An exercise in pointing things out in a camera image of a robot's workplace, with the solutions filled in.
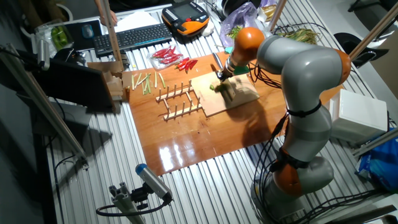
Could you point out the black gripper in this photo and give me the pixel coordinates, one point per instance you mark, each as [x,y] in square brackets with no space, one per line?
[224,75]

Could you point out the green chili pepper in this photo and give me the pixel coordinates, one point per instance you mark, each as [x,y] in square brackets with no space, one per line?
[213,87]

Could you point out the steel cleaver knife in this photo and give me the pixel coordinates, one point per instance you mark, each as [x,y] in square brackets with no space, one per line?
[217,61]

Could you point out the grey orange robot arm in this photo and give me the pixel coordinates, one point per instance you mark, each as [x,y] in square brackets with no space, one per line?
[304,71]

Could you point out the red chili pepper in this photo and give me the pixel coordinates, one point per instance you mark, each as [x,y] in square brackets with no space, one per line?
[183,61]
[188,67]
[184,65]
[193,64]

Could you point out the clear bag of green peppers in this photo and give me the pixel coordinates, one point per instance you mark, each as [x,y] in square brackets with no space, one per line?
[59,37]

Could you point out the person's bare hand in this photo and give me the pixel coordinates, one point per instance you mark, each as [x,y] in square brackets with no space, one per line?
[114,18]

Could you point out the light wooden cutting board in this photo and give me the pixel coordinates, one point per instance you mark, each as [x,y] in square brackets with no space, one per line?
[217,104]

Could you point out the wooden peg dish rack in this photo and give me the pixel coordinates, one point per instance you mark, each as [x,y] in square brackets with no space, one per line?
[182,112]

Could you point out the chopped green vegetables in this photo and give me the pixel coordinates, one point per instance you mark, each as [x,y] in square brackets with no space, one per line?
[235,32]

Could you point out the white lumpy object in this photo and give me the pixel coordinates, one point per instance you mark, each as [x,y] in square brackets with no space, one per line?
[207,28]

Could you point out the large varnished wooden board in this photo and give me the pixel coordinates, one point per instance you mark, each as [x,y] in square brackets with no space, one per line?
[202,140]

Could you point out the green scallion stalk piece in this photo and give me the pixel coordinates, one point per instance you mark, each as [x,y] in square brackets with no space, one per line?
[148,84]
[143,88]
[162,80]
[155,80]
[132,82]
[127,89]
[138,80]
[143,79]

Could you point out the clear bag of red chilies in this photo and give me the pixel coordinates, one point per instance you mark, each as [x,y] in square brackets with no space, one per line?
[166,56]

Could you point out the clear plastic bag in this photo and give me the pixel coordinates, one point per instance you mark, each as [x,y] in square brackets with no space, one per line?
[236,17]

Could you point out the orange black teach pendant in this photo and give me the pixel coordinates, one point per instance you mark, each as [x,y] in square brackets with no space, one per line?
[186,18]

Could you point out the black rounded container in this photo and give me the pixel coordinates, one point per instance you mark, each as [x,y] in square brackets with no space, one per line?
[236,4]

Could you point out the clear packet yellow contents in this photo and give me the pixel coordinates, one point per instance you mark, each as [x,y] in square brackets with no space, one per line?
[267,12]

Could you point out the black computer keyboard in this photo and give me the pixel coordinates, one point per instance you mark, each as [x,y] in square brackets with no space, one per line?
[133,39]

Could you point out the white paper sheet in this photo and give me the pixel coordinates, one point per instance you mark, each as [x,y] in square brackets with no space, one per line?
[133,21]

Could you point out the black office chair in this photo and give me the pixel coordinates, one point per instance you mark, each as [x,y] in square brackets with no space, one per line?
[348,42]

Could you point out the black mouse pad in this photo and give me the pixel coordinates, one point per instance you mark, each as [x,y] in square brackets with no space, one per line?
[93,45]

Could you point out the white foam box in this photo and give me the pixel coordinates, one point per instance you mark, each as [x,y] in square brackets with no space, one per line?
[360,115]

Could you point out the blue computer mouse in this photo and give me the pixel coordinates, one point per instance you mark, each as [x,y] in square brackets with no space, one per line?
[87,31]

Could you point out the black flat monitor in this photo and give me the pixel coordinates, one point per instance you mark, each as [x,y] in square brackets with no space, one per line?
[71,84]

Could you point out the long aluminium profile bar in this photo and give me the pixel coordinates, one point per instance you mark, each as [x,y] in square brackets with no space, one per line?
[46,109]

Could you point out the blue plastic bag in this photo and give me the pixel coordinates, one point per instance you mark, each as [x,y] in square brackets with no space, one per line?
[382,168]

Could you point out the wooden frame pole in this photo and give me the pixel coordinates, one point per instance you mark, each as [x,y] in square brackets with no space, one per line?
[373,32]
[276,15]
[112,40]

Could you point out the grey cylinder camera blue cap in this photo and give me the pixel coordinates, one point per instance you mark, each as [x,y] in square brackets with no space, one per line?
[154,182]

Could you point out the black camera clamp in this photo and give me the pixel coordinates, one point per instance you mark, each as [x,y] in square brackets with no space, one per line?
[140,196]

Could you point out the short aluminium profile post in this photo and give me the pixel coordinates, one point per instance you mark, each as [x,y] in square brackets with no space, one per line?
[124,203]

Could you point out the grey cylindrical camera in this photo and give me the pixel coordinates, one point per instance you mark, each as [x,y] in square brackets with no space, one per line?
[43,54]

